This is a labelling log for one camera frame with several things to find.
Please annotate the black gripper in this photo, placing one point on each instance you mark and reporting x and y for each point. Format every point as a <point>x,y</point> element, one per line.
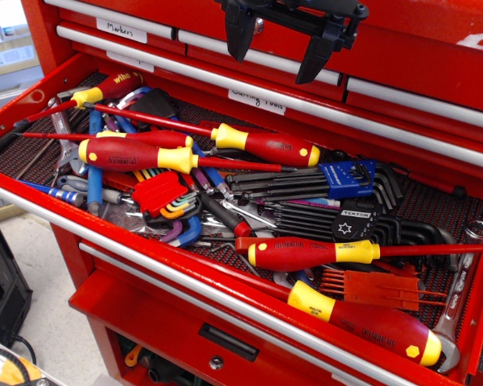
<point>332,25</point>

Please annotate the white Cutting Tools label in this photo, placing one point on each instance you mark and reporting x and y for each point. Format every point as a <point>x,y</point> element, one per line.
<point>257,102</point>

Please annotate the red metal tool chest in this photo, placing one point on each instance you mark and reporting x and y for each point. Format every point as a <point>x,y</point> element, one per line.
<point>430,48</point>

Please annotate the white Markers label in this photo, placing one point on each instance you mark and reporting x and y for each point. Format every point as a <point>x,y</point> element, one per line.
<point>121,30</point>

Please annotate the slim red yellow screwdriver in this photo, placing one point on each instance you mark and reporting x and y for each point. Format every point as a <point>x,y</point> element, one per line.
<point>161,138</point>

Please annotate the red wiha screwdriver back left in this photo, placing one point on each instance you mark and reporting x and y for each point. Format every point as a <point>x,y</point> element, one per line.
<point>113,87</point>

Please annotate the blue hex key holder set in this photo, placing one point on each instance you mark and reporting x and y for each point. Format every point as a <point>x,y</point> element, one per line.
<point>352,179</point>

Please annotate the red holder coloured hex keys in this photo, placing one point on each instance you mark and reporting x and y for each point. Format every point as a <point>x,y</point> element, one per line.
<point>163,196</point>

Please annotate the black Tekton torx key set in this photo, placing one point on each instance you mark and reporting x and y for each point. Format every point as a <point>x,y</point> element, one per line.
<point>352,222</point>

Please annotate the black red small screwdriver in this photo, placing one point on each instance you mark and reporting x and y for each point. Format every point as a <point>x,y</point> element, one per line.
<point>238,226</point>

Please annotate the blue purple large hex keys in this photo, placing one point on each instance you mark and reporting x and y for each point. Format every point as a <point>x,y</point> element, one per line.
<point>183,233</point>

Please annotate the open red tool drawer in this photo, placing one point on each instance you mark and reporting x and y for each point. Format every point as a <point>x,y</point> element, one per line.
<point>136,290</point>

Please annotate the blue striped precision screwdriver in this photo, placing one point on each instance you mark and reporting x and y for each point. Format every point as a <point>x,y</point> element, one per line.
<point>74,198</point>

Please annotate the silver combination wrench right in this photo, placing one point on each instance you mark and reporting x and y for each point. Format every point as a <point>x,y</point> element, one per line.
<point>445,329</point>

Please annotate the orange red plastic key holder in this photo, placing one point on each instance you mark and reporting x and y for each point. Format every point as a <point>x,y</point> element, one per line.
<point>379,289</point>

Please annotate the large red yellow screwdriver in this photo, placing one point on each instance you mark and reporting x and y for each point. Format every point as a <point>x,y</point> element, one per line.
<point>387,328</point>

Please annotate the black box on floor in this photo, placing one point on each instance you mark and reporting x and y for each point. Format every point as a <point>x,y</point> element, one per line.
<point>15,295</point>

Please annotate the blue handled nut driver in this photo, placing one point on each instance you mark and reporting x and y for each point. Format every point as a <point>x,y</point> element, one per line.
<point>94,177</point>

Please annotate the grey handled screwdriver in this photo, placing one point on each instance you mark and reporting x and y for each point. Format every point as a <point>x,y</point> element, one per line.
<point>78,184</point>

